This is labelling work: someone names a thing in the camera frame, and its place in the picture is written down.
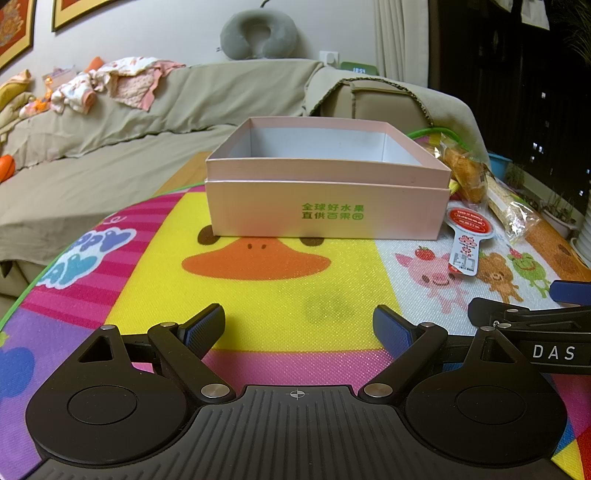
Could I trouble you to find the sesame bar packet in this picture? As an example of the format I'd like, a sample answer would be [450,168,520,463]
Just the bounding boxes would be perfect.
[484,173,542,244]

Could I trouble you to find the beige curtain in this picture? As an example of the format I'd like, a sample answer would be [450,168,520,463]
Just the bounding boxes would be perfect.
[373,0,431,89]

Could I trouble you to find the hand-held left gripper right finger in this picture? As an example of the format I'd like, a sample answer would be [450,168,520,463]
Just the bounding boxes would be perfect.
[362,305,520,400]

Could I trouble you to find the beige fringed sofa throw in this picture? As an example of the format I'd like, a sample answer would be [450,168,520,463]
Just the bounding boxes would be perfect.
[305,60,491,168]

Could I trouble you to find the beige sofa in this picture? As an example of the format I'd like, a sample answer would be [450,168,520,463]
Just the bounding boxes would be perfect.
[0,58,492,296]

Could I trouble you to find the blue plastic basin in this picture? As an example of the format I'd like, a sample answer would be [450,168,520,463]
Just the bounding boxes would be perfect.
[488,152,514,179]

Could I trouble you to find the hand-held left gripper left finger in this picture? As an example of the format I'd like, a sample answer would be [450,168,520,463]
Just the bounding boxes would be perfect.
[78,303,236,402]

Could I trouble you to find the colourful cartoon play mat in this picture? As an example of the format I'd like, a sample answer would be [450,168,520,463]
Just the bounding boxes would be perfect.
[0,127,591,480]

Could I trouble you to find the grey neck pillow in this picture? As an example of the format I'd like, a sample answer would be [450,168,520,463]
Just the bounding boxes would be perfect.
[219,8,296,61]

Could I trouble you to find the small orange toys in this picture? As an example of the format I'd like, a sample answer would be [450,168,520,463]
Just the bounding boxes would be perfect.
[18,91,51,117]

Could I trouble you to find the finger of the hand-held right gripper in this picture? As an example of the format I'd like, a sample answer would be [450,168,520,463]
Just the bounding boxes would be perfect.
[549,279,591,302]
[468,298,532,326]

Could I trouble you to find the yellow cushion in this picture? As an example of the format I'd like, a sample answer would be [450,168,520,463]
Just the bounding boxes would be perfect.
[0,69,36,126]

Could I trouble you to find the green digital clock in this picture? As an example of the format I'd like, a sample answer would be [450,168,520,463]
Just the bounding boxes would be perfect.
[340,62,382,77]

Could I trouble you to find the pink cardboard box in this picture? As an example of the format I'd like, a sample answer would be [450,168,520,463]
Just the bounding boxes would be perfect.
[205,117,453,189]

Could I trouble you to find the pink floral baby clothes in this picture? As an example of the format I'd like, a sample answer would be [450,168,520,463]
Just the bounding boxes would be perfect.
[50,56,186,114]

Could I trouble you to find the gold framed picture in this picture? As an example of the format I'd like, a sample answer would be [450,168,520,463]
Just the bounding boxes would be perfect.
[0,0,37,71]
[51,0,154,32]

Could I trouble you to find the red and white snack packet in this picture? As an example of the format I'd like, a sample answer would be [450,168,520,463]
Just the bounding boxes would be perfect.
[444,206,494,278]

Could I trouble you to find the orange bread packet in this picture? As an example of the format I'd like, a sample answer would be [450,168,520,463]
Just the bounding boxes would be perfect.
[434,133,489,205]

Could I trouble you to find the white plant pot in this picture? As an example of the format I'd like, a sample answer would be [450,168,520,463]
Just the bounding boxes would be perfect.
[539,194,579,239]

